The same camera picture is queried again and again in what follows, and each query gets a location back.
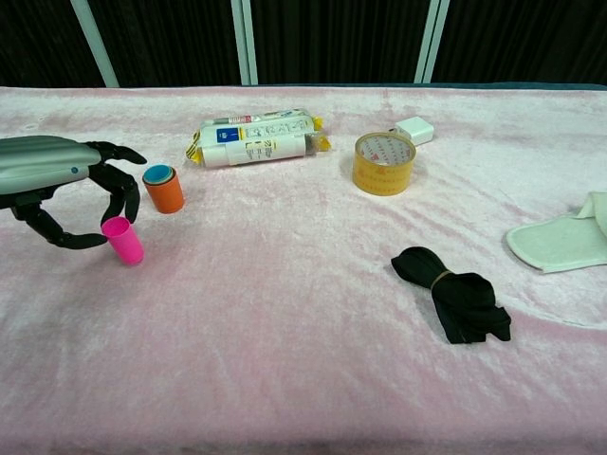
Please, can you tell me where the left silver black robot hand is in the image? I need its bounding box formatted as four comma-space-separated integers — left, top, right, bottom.
0, 136, 148, 251

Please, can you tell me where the light blue plastic cup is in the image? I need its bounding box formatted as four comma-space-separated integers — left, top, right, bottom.
143, 164, 175, 186

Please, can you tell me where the pink plastic cup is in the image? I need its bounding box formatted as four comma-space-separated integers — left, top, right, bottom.
100, 216, 145, 266

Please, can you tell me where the orange plastic cup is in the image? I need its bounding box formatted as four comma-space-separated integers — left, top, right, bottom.
141, 163, 185, 215

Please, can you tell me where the white yellow snack package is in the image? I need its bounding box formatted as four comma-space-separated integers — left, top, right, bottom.
183, 107, 332, 169

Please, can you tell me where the black pleated curtain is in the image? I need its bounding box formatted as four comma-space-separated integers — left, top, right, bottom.
0, 0, 607, 88

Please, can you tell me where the pink velvet table cloth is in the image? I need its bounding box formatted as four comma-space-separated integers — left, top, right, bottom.
0, 83, 607, 455

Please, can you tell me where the yellow packing tape roll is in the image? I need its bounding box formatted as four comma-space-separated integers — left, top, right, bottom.
351, 132, 417, 196

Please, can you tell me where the white charger plug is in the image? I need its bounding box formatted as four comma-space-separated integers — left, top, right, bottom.
388, 116, 435, 147

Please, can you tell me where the white fabric slipper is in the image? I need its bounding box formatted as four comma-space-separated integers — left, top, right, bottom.
505, 191, 607, 275

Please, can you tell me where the white slanted frame post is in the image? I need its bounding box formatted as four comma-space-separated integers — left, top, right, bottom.
69, 0, 120, 88
414, 0, 451, 84

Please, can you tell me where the white double frame post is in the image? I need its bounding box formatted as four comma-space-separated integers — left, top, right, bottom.
230, 0, 260, 86

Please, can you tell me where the black strap bundle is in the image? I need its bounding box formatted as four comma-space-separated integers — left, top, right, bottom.
390, 246, 512, 346

